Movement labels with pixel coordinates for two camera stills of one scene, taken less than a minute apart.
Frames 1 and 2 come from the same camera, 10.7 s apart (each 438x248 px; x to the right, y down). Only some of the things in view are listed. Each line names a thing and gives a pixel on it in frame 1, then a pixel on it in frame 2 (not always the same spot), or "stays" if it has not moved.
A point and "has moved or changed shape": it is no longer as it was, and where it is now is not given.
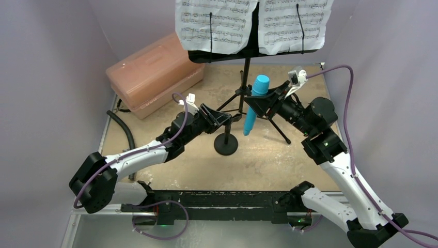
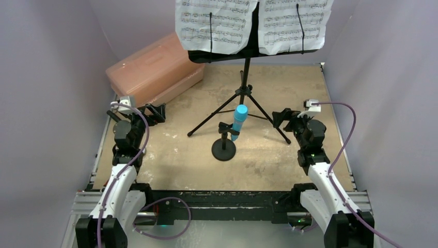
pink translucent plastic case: (151, 77) stays
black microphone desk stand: (226, 144) has moved or changed shape
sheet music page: (231, 25) stays
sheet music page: (279, 29) stays
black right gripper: (276, 102) → (291, 120)
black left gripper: (213, 119) → (158, 116)
